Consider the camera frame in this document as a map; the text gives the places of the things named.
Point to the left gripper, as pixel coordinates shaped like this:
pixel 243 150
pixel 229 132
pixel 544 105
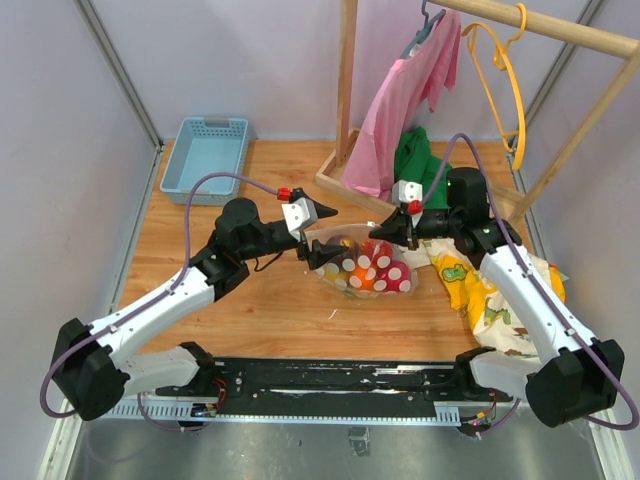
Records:
pixel 320 253

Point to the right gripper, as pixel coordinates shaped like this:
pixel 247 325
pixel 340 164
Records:
pixel 398 229

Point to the clear zip top bag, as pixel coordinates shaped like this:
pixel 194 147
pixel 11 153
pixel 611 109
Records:
pixel 365 249

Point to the dark red fake apple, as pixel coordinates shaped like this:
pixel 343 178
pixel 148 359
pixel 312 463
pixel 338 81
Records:
pixel 342 244

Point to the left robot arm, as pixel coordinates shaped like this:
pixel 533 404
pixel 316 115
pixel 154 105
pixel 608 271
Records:
pixel 97 365

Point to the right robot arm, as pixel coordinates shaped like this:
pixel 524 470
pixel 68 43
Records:
pixel 576 375

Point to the yellow fake fruit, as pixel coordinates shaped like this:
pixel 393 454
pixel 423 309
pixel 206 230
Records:
pixel 334 275

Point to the red fake fruit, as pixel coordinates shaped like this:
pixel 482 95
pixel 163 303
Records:
pixel 391 275

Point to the orange fake fruit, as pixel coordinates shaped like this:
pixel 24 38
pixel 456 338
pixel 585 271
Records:
pixel 363 279

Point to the green cloth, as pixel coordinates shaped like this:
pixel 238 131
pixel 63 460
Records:
pixel 415 162

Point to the dinosaur print cloth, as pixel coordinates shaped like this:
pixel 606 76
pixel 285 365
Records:
pixel 491 319

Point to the light blue plastic basket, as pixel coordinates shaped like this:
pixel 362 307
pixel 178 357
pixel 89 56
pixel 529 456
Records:
pixel 204 145

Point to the pink shirt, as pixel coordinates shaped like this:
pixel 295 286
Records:
pixel 416 77

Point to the teal hanger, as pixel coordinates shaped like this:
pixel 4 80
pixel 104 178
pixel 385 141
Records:
pixel 422 34

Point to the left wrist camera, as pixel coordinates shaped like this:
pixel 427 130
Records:
pixel 298 216

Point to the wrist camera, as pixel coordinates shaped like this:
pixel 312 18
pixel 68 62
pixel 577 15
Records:
pixel 407 193
pixel 298 216

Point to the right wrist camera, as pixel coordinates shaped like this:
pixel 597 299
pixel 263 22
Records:
pixel 407 193

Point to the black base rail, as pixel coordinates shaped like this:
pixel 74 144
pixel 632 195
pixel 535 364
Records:
pixel 325 391

